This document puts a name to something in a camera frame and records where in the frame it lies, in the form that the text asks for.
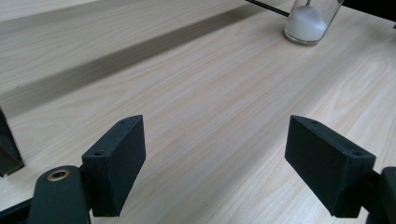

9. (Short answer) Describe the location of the black cable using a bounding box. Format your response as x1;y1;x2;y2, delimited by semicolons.
246;0;290;18

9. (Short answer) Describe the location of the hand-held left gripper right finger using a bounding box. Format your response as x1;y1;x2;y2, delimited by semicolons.
284;114;377;218

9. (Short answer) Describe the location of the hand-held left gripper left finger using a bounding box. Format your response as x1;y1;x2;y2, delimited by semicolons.
81;114;147;217

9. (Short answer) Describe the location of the glass of white powder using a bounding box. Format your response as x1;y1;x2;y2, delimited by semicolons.
284;0;345;45

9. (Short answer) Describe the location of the dark box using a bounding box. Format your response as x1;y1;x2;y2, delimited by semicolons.
0;106;25;178

